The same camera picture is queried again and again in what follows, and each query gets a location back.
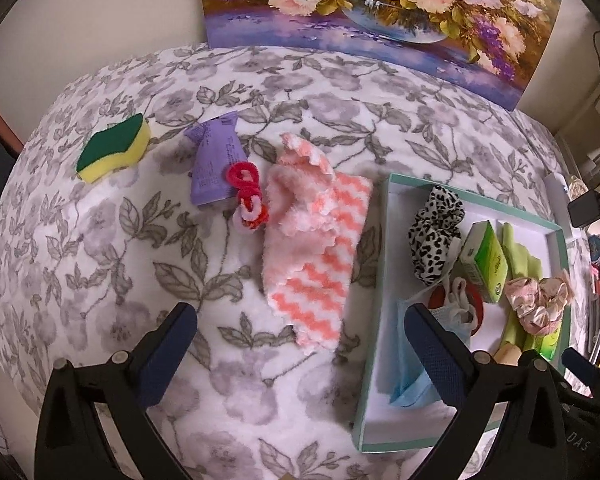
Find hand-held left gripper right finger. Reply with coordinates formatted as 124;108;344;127
404;304;566;480

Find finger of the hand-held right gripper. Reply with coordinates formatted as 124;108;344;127
561;347;600;388

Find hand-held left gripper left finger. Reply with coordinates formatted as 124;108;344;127
34;302;198;480

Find blue face mask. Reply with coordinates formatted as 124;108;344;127
390;277;473;407

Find white box with teal rim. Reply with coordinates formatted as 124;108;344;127
352;172;578;453

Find pink scrunchie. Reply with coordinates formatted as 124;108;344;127
504;269;575;336

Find green tissue pack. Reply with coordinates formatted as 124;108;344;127
459;221;510;305

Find green cloth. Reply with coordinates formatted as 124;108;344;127
497;222;563;361

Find leopard print scrunchie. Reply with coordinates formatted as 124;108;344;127
408;186;466;287

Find red tape roll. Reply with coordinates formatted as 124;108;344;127
427;282;486;336

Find grey floral blanket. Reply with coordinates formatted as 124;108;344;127
0;42;596;480

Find black charger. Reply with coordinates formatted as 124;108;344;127
567;190;600;228

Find pink white striped cloth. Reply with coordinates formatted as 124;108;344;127
261;132;374;352

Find white cylinder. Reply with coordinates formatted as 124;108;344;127
542;172;571;223

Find red and white scrunchie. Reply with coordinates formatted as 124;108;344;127
225;161;271;231

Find purple tube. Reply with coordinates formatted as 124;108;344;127
183;110;248;208

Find yellow green sponge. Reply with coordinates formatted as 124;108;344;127
76;112;152;184

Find floral painting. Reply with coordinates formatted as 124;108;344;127
198;0;566;111

